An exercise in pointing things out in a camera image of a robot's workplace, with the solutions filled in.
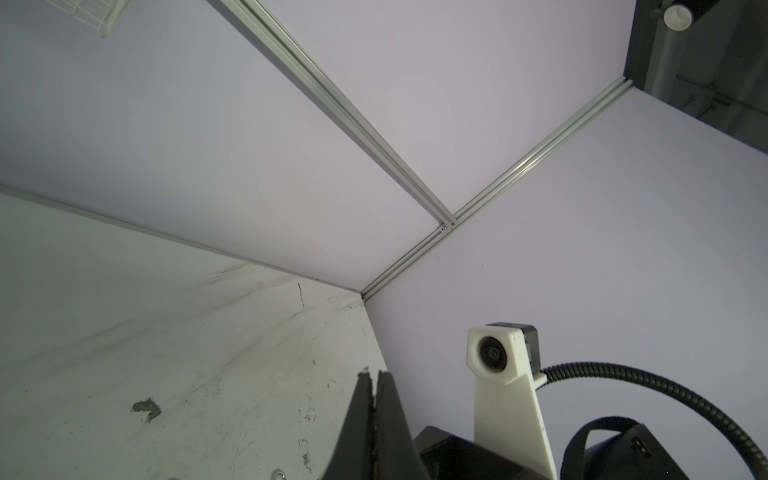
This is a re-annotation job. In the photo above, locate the aluminium frame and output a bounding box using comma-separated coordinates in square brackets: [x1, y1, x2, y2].
[211, 1, 633, 302]

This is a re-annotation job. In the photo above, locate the right black corrugated cable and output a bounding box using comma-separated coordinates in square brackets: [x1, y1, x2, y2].
[539, 361, 768, 480]

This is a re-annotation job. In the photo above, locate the small brass key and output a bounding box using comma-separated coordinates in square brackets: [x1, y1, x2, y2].
[131, 398, 162, 423]

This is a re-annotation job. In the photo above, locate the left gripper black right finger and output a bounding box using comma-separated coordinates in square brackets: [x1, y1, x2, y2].
[375, 371, 429, 480]

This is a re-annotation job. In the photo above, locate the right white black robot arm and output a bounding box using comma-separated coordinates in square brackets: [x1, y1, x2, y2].
[415, 416, 688, 479]

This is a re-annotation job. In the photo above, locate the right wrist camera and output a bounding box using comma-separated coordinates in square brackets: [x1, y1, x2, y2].
[466, 322, 558, 479]

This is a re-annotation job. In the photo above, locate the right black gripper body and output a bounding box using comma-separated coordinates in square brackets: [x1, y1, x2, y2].
[414, 426, 543, 480]

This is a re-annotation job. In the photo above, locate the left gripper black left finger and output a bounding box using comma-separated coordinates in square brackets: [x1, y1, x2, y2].
[322, 372, 375, 480]

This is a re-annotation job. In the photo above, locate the white wire basket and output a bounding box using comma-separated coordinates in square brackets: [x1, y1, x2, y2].
[48, 0, 132, 37]

